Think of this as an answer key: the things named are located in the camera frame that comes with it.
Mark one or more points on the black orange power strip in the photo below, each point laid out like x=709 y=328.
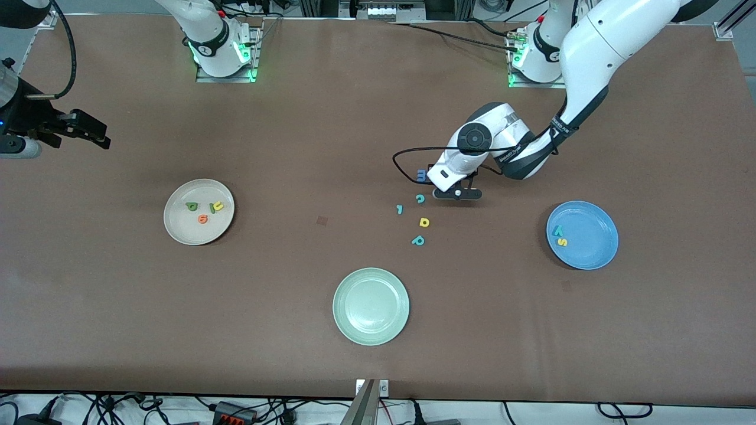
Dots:
x=236 y=411

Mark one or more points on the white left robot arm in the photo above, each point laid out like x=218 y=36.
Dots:
x=602 y=47

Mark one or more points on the metal equipment rack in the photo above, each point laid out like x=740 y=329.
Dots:
x=384 y=10

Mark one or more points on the aluminium camera stand post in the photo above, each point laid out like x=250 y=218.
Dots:
x=361 y=407

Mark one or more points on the pale green round plate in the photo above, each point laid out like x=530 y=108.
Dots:
x=371 y=307

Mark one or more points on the black power adapter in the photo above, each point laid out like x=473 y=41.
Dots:
x=35 y=420

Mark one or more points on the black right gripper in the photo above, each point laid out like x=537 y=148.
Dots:
x=25 y=115

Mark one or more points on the aluminium corner profile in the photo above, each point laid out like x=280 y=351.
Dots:
x=47 y=23
x=729 y=23

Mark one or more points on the black power plug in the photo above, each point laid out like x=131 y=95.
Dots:
x=416 y=413

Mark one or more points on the beige round plate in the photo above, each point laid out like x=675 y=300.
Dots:
x=189 y=230

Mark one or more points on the blue round plate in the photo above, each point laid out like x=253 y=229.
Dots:
x=590 y=236

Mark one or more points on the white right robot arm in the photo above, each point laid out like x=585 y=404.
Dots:
x=207 y=35

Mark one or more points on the brown table cover sheet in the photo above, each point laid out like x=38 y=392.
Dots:
x=118 y=324

